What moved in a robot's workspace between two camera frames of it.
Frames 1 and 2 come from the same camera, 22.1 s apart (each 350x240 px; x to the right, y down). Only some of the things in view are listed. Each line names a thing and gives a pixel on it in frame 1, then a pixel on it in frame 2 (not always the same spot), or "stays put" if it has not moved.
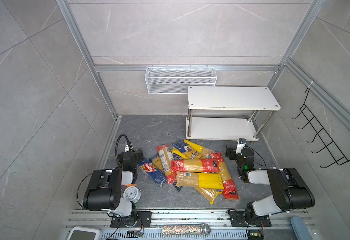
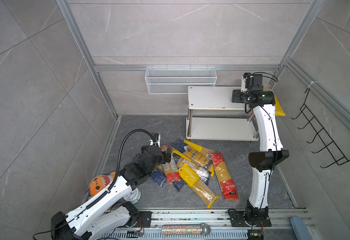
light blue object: x=301 y=229 stays put
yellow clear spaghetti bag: x=198 y=179 -> x=279 y=110
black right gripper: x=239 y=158 -> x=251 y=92
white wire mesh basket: x=176 y=80 stays put
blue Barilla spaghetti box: x=157 y=175 stays put
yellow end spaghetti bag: x=201 y=149 stays put
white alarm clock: x=132 y=193 stays put
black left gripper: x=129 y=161 -> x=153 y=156
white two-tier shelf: x=259 y=100 stays put
